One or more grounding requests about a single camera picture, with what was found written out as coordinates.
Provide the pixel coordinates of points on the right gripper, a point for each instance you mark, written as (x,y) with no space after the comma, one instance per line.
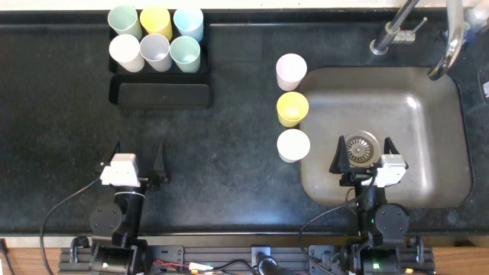
(355,178)

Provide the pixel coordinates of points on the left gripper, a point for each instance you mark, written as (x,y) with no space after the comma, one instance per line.
(154,183)

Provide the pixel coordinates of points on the yellow cup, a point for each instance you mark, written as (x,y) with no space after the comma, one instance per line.
(154,19)
(292,107)

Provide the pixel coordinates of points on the pink cup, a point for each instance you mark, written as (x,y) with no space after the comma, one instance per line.
(291,68)

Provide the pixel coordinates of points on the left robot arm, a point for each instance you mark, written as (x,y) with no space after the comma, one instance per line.
(105,219)

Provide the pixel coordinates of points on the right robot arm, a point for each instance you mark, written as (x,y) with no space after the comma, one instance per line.
(391,223)

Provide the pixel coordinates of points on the steel sink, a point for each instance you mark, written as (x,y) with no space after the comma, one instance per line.
(412,126)

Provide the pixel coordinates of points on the black tray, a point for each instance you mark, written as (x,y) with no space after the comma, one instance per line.
(164,94)

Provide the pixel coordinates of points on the white cup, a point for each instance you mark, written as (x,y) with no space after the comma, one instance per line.
(293,145)
(124,49)

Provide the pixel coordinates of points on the grey cup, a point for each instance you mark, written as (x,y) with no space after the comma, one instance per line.
(154,49)

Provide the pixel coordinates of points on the green cup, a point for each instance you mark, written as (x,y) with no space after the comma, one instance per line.
(123,19)
(185,51)

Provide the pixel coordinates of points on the clear jar with label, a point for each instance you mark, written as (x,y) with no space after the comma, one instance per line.
(485,86)

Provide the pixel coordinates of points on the blue cup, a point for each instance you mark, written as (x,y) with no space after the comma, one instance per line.
(188,21)

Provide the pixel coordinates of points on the steel tap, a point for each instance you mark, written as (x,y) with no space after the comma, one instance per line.
(454,38)

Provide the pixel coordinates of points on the blue soap bottle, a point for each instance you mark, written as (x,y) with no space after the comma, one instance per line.
(477,19)

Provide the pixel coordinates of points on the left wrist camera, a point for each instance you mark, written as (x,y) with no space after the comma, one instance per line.
(120,170)

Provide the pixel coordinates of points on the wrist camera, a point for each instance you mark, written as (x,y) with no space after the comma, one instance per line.
(120,170)
(390,170)

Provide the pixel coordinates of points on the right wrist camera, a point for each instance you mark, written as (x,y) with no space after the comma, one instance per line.
(390,170)

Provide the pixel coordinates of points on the mounting rail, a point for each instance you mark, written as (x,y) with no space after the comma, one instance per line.
(229,256)

